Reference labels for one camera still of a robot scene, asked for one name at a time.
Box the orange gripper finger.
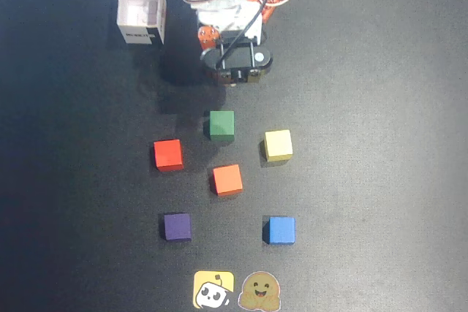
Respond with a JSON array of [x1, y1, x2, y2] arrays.
[[197, 26, 221, 52]]

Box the purple cube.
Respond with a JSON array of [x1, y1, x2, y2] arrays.
[[162, 212, 193, 243]]

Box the yellow cube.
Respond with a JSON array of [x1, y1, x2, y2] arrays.
[[260, 129, 293, 162]]

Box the hugging face emoji sticker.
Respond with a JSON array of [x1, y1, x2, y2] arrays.
[[237, 270, 282, 311]]

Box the white open cardboard box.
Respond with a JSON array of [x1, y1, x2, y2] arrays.
[[116, 0, 168, 46]]

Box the orange cube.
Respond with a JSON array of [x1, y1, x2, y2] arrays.
[[210, 164, 244, 197]]

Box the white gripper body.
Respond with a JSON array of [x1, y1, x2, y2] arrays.
[[196, 0, 265, 45]]

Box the yellow robot sticker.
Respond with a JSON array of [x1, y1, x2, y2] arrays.
[[192, 270, 235, 309]]

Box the red cube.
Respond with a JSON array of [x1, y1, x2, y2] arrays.
[[153, 139, 184, 172]]

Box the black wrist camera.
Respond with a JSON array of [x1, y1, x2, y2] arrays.
[[200, 42, 273, 86]]

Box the green cube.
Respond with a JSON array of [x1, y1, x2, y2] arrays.
[[208, 110, 235, 142]]

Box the black camera cable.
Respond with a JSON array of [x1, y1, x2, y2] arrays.
[[217, 0, 288, 70]]

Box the blue cube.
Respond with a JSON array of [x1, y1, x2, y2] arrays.
[[263, 216, 296, 246]]

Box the black table mat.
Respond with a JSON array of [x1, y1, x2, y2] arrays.
[[0, 0, 468, 312]]

